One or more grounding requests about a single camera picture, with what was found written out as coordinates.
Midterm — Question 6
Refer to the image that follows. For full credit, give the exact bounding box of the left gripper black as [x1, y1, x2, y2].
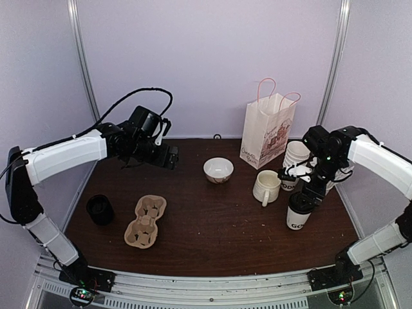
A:
[130, 136, 180, 169]

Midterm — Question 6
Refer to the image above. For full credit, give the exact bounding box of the white paper takeout bag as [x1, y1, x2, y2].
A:
[239, 77, 301, 169]

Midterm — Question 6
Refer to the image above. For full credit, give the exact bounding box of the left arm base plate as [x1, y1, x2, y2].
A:
[59, 267, 116, 292]

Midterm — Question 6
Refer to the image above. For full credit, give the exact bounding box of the aluminium front rail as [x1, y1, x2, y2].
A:
[32, 247, 395, 309]

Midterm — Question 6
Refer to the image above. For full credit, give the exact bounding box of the right aluminium wall post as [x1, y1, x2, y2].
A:
[316, 0, 351, 125]

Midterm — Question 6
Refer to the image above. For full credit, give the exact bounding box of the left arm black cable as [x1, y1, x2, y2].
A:
[0, 88, 174, 225]

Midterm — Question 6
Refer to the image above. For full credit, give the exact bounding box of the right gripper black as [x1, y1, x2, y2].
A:
[298, 153, 345, 210]

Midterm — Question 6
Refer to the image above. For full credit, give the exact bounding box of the white ceramic bowl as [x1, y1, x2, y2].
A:
[203, 157, 234, 184]

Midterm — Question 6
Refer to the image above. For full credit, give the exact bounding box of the stack of white paper cups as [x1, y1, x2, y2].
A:
[281, 140, 310, 191]

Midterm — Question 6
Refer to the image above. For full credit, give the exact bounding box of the left aluminium wall post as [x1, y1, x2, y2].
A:
[67, 0, 100, 122]

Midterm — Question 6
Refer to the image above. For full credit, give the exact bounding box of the cardboard two-cup carrier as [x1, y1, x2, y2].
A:
[124, 195, 167, 249]

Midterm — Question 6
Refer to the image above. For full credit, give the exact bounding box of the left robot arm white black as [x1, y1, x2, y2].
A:
[4, 106, 179, 286]

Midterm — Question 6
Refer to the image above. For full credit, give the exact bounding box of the bundle of white straws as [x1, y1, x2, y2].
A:
[333, 164, 354, 183]

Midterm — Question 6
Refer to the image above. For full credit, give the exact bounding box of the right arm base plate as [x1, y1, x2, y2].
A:
[307, 266, 364, 292]

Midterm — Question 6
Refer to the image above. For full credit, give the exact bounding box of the aluminium wall post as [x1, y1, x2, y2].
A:
[316, 0, 351, 125]
[67, 0, 100, 122]

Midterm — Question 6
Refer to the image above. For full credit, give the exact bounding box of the paper cup holding straws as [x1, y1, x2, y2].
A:
[324, 182, 335, 196]

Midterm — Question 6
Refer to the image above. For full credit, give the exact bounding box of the cream ribbed ceramic mug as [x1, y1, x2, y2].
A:
[252, 170, 281, 207]

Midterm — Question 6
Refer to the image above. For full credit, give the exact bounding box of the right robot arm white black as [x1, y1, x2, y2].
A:
[301, 126, 411, 285]

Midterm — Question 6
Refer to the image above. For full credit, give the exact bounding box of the stack of black cup lids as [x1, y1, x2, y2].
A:
[86, 194, 115, 226]

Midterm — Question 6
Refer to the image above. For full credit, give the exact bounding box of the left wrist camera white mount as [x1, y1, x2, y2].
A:
[154, 118, 172, 145]

